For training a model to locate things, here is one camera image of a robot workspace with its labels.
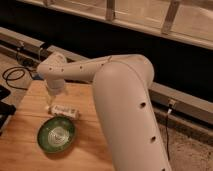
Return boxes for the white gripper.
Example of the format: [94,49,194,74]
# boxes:
[47,84,64,107]

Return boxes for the small white bottle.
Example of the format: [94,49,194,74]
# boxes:
[46,105,79,120]

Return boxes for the green ceramic bowl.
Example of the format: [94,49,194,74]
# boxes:
[37,116,76,153]

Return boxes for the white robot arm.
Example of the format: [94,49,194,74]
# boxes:
[37,52,172,171]

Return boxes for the black object at left edge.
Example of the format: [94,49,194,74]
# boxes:
[0,85,16,135]

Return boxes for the black coiled cable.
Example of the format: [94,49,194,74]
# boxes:
[2,65,36,91]

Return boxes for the black cable at right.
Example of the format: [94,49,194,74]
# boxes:
[164,105,174,161]

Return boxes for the grey baseboard rail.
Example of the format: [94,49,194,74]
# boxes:
[0,28,213,146]

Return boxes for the wooden frame rail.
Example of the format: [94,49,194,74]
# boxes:
[18,0,213,50]

